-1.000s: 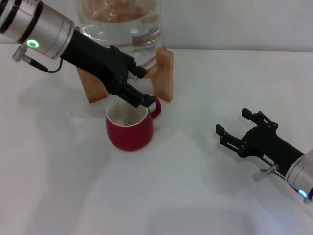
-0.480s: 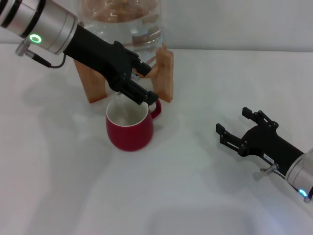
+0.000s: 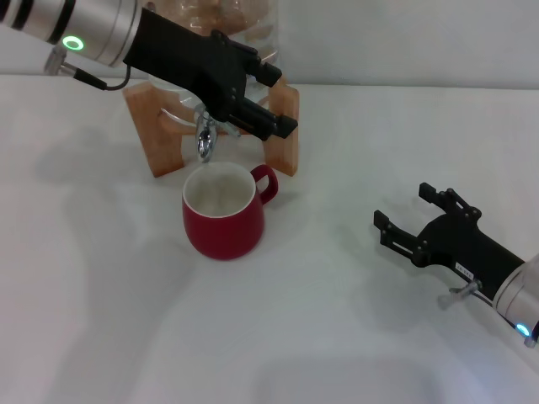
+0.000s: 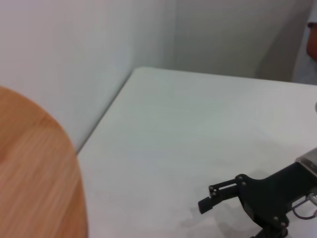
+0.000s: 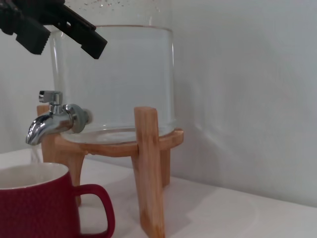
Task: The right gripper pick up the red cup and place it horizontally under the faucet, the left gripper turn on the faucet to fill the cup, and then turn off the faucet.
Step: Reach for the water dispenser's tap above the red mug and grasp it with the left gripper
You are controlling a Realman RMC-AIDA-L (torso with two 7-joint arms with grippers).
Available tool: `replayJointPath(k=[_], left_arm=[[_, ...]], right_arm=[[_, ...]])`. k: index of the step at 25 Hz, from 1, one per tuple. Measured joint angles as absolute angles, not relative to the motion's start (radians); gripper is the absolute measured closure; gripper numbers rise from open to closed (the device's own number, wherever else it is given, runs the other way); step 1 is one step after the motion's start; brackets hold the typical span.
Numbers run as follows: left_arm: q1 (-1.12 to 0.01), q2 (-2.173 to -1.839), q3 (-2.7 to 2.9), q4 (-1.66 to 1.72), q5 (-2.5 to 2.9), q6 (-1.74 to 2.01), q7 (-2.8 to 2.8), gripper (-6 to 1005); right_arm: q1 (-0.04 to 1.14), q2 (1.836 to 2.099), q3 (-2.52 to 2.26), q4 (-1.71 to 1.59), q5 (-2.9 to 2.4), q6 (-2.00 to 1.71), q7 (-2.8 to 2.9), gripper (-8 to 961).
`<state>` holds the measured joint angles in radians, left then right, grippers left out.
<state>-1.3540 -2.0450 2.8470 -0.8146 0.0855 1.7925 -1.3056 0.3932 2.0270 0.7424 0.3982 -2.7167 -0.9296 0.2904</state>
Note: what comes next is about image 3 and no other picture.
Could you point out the red ceramic cup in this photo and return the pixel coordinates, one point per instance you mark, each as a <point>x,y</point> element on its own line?
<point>223,231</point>

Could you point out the clear glass water jar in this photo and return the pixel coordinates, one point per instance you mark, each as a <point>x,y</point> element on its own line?
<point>252,17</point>

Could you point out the wooden jar stand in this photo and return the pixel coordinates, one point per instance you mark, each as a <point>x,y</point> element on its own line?
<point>162,139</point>

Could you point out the chrome faucet tap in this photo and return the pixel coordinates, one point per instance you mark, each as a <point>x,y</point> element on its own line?
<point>205,143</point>

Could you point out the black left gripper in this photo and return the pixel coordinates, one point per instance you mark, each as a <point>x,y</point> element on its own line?
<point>189,63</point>

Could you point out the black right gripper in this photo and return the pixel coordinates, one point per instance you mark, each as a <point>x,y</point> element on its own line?
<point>465,248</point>

